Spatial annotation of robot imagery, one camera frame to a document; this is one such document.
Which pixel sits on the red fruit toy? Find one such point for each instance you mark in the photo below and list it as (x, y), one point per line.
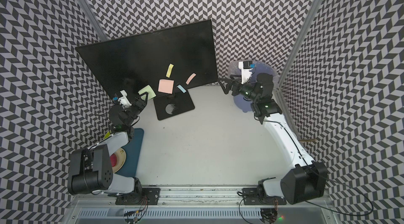
(113, 160)

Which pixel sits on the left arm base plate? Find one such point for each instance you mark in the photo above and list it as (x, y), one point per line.
(151, 194)

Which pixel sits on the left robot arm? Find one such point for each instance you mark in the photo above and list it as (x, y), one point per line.
(90, 169)

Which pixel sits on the green square sticky note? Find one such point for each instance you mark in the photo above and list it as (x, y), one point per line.
(147, 93)

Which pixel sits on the black computer monitor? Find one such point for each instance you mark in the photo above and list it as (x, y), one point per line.
(131, 63)

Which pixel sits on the yellow narrow sticky note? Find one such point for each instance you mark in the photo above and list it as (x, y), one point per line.
(169, 70)

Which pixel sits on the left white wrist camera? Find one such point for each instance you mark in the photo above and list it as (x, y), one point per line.
(122, 99)

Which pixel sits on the small blue sticky note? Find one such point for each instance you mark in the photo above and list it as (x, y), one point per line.
(182, 89)

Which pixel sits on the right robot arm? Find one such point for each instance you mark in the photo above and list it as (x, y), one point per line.
(304, 178)

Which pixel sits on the beige plate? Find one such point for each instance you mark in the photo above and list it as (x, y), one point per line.
(121, 157)

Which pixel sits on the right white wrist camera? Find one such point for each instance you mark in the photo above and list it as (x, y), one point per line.
(246, 68)

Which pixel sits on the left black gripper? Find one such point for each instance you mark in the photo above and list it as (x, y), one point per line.
(138, 102)

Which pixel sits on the dark teal placemat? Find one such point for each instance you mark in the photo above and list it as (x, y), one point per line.
(133, 151)

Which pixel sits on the lime green bowl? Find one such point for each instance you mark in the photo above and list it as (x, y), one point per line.
(107, 135)

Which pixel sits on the pink square sticky note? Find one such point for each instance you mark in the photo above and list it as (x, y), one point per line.
(166, 86)

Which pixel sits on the aluminium mounting rail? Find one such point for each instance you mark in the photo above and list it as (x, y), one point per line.
(191, 196)

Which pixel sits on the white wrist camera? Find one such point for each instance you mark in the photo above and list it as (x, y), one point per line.
(246, 68)
(122, 99)

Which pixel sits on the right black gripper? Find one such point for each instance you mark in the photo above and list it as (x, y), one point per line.
(235, 85)

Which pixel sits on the pink narrow sticky note right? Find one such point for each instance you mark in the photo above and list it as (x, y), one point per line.
(190, 78)

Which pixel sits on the black monitor stand base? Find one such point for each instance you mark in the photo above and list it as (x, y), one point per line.
(170, 105)

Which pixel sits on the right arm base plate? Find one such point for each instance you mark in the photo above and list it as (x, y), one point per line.
(255, 197)

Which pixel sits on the blue trash bin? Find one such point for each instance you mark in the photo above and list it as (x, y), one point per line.
(244, 102)

